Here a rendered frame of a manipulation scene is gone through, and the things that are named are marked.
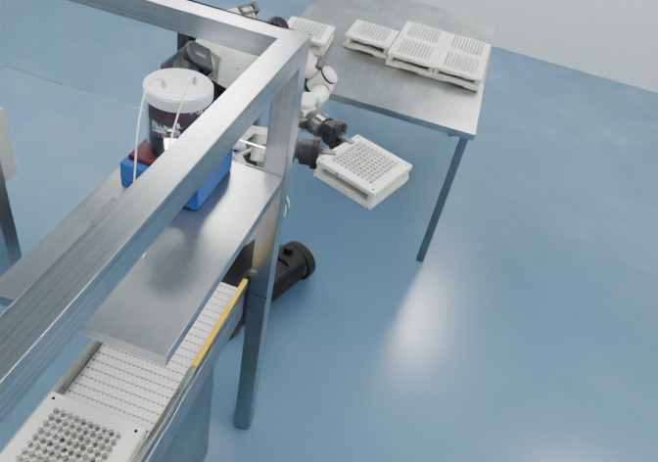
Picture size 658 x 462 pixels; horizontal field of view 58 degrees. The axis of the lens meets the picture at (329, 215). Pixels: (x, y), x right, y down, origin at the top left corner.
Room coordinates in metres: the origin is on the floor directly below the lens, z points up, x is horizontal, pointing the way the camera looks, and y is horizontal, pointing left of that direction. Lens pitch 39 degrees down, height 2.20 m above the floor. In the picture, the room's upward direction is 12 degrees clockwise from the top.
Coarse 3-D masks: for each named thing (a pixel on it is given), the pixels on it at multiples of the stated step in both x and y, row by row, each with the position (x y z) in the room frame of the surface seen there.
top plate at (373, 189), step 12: (348, 144) 1.82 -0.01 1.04; (372, 144) 1.85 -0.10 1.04; (324, 156) 1.72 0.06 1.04; (372, 156) 1.78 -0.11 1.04; (396, 156) 1.81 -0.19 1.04; (336, 168) 1.66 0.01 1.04; (348, 168) 1.67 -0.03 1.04; (384, 168) 1.72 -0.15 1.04; (396, 168) 1.73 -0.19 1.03; (408, 168) 1.76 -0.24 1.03; (348, 180) 1.62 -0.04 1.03; (360, 180) 1.62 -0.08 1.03; (384, 180) 1.65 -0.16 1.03; (396, 180) 1.69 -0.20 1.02; (372, 192) 1.57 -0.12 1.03
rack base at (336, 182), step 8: (320, 176) 1.67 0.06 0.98; (328, 176) 1.67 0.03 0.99; (336, 176) 1.68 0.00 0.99; (408, 176) 1.78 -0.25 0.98; (336, 184) 1.64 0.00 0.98; (344, 184) 1.64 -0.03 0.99; (392, 184) 1.70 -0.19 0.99; (400, 184) 1.73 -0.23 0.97; (344, 192) 1.62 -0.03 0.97; (352, 192) 1.61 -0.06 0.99; (360, 192) 1.62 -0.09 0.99; (384, 192) 1.65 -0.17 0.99; (392, 192) 1.69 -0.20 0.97; (360, 200) 1.59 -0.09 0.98; (376, 200) 1.60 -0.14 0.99; (368, 208) 1.57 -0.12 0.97
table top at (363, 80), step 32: (320, 0) 3.64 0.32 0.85; (352, 0) 3.75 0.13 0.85; (384, 0) 3.87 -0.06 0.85; (448, 32) 3.56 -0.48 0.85; (480, 32) 3.67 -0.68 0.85; (352, 64) 2.87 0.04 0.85; (384, 64) 2.94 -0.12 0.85; (352, 96) 2.53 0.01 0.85; (384, 96) 2.59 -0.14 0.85; (416, 96) 2.66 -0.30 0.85; (448, 96) 2.73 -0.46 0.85; (480, 96) 2.81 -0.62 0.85; (448, 128) 2.43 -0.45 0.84
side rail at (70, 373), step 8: (88, 344) 0.91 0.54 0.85; (96, 344) 0.92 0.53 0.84; (80, 352) 0.88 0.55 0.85; (88, 352) 0.89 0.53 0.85; (80, 360) 0.86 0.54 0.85; (72, 368) 0.83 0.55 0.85; (80, 368) 0.85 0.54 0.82; (64, 376) 0.81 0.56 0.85; (72, 376) 0.82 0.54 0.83; (56, 384) 0.78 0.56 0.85; (64, 384) 0.79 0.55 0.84; (56, 392) 0.76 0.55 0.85
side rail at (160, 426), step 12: (216, 336) 1.03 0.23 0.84; (204, 360) 0.96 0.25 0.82; (192, 372) 0.89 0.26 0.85; (180, 384) 0.85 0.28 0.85; (180, 396) 0.83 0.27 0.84; (168, 408) 0.78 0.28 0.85; (168, 420) 0.77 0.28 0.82; (156, 432) 0.72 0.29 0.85; (144, 444) 0.68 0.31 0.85; (144, 456) 0.66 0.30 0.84
